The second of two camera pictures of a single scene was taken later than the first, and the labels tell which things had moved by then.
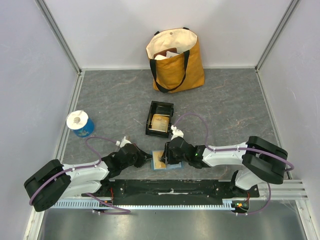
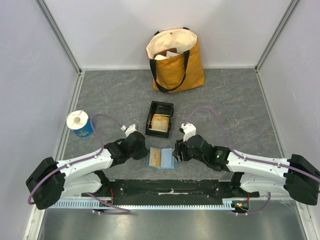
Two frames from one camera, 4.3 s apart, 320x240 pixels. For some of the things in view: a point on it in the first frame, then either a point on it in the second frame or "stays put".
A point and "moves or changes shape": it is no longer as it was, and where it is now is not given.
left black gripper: x=142 y=157 to x=144 y=153
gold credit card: x=157 y=164 moves or changes shape
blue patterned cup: x=86 y=131 stays put
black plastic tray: x=159 y=120 stays put
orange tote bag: x=176 y=59 stays put
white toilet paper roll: x=77 y=120 stays put
